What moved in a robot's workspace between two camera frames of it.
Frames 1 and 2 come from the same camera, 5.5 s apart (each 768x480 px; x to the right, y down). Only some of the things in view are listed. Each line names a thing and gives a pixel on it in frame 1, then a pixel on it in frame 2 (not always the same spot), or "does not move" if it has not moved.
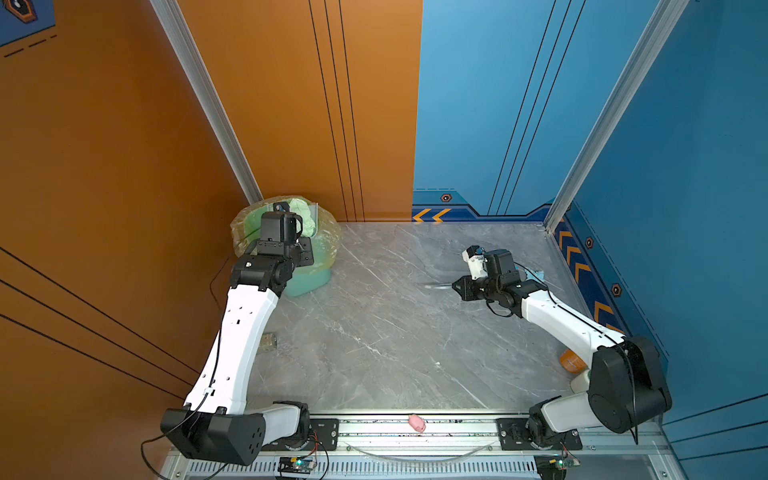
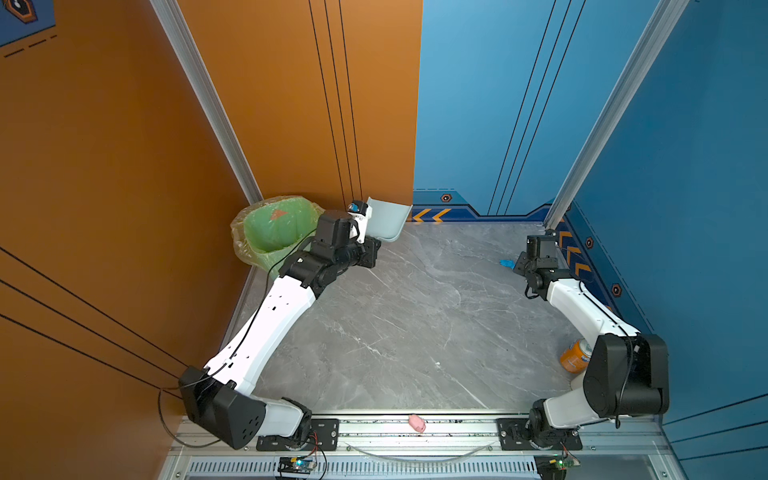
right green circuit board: (554, 466) does not move
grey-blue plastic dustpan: (314, 215) to (387, 219)
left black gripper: (304, 248) to (370, 250)
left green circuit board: (296, 465) does not move
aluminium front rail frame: (455, 449) does not move
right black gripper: (465, 292) to (522, 259)
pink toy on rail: (417, 423) does not move
